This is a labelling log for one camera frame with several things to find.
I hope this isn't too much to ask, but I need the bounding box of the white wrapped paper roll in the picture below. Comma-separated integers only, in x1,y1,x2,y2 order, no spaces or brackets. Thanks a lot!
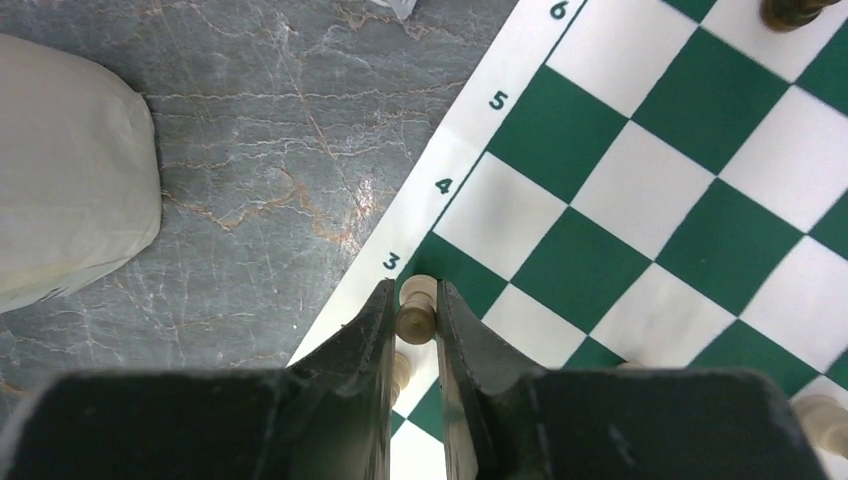
1,35,162,312

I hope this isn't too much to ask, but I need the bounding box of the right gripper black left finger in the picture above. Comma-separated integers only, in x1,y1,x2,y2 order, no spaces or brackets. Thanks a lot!
1,279,395,479

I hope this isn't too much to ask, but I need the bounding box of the light wooden pawn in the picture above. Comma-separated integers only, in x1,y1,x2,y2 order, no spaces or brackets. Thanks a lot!
396,274,437,345

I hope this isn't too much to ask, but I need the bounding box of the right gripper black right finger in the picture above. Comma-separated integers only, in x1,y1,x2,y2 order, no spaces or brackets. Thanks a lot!
436,280,826,479

